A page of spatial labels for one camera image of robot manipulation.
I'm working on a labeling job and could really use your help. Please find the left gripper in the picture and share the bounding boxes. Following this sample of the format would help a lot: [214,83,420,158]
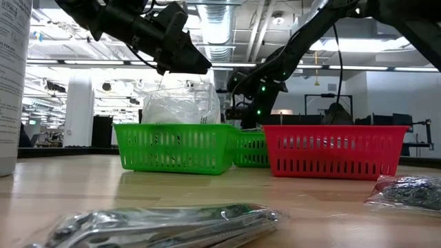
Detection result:
[153,30,212,75]

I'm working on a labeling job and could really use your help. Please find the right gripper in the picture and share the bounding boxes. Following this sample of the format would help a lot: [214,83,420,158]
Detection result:
[226,106,266,130]

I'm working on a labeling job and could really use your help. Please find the white cotton pads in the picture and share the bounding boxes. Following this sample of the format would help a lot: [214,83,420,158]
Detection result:
[141,70,222,125]

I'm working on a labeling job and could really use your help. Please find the bagged silver nail clipper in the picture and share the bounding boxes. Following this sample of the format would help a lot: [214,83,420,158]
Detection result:
[23,203,289,248]

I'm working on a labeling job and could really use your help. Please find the green slotted plastic basket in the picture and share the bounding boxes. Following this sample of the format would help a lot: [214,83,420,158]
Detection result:
[234,132,271,169]
[113,123,242,175]

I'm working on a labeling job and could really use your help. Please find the black partition screen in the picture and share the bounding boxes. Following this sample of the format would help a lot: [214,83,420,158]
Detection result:
[271,113,325,127]
[354,112,414,127]

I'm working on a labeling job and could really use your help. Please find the yellow hanging pendant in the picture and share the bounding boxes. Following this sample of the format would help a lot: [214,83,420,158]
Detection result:
[313,51,320,87]

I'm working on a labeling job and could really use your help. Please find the red slotted plastic basket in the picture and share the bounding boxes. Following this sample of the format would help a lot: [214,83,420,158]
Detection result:
[260,124,411,182]

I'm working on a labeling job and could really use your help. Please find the person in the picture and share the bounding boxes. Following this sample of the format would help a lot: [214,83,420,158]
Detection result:
[19,122,41,148]
[322,102,354,126]

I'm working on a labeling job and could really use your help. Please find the black cabinet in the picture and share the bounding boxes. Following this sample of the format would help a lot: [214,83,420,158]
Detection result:
[91,114,114,148]

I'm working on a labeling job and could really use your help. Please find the long ceiling light strip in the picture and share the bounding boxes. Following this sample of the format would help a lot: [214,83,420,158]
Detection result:
[26,59,441,72]

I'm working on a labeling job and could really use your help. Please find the white building pillar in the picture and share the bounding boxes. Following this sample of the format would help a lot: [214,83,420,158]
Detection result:
[63,74,96,148]

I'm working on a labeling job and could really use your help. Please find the black mesh pad in bag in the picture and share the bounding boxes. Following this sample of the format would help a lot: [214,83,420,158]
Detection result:
[364,174,441,213]

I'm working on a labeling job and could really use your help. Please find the large white plastic jug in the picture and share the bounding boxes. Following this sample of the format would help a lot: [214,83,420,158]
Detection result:
[0,0,34,178]

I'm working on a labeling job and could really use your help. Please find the silver round ventilation duct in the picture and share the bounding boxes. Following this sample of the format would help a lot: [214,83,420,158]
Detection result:
[198,3,237,114]

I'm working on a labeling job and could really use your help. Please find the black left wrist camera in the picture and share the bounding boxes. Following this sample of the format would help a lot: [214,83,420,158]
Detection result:
[156,1,189,34]

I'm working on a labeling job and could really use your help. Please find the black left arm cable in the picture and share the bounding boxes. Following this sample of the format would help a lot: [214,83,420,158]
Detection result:
[125,43,163,70]

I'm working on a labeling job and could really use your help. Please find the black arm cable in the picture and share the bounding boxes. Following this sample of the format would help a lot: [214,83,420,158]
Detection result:
[330,22,345,114]
[125,43,163,70]

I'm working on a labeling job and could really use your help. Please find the black background rig frame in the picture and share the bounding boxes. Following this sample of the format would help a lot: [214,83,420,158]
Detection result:
[304,93,354,125]

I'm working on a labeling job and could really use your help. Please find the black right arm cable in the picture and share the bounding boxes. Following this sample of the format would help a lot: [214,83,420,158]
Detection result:
[330,22,345,114]

